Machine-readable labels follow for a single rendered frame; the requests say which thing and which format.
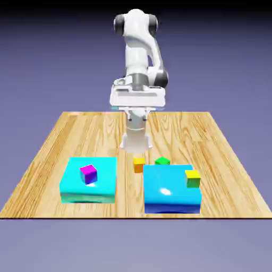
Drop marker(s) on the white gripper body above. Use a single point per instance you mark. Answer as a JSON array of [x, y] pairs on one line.
[[137, 99]]

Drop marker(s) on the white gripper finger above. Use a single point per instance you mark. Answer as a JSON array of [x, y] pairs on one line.
[[129, 115], [145, 115]]

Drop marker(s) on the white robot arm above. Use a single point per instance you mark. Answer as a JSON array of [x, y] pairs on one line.
[[136, 42]]

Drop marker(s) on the small green cube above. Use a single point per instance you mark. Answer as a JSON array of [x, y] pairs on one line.
[[162, 160]]

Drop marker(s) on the small orange cube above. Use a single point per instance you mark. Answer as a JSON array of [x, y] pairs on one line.
[[138, 164]]

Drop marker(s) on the small magenta cube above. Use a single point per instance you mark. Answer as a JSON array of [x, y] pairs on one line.
[[89, 174]]

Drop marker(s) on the small yellow cube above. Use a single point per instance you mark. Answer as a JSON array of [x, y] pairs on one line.
[[193, 178]]

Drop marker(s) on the large cyan box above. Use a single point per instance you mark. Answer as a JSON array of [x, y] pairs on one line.
[[102, 176]]

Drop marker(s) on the large blue box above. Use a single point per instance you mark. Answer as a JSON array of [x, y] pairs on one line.
[[170, 187]]

